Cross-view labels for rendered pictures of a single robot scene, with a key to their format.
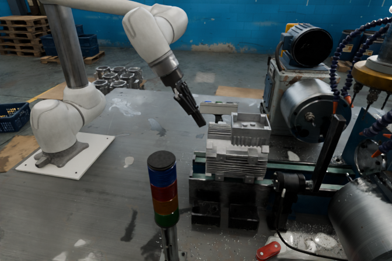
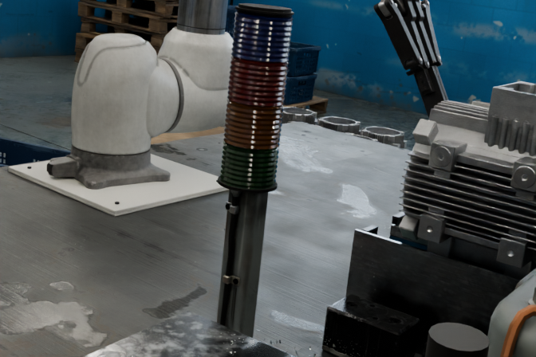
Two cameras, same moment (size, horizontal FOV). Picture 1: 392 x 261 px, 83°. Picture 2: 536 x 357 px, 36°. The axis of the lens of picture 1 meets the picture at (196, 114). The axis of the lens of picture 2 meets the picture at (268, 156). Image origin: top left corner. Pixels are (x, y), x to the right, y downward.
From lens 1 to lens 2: 0.57 m
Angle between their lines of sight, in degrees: 30
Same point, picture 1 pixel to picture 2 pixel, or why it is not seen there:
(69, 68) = not seen: outside the picture
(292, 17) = not seen: outside the picture
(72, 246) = (45, 283)
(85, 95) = (205, 52)
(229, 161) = (464, 182)
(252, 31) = not seen: outside the picture
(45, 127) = (99, 80)
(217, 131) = (461, 111)
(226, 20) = not seen: outside the picture
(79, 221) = (79, 261)
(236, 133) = (501, 107)
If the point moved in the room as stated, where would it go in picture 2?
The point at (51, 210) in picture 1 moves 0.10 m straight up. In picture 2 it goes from (38, 233) to (41, 173)
